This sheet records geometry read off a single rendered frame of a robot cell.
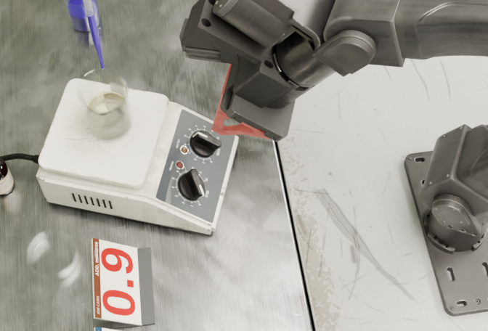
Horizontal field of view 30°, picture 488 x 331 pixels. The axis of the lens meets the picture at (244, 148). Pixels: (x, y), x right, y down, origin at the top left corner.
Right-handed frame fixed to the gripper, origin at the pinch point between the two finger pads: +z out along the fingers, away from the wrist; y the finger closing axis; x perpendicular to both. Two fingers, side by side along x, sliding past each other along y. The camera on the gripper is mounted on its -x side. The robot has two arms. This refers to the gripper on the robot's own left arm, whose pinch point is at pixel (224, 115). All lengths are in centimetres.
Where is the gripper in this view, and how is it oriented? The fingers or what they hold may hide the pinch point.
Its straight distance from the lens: 96.5
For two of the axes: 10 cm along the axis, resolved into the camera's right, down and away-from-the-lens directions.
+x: 8.3, 4.2, 3.6
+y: -2.1, 8.5, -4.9
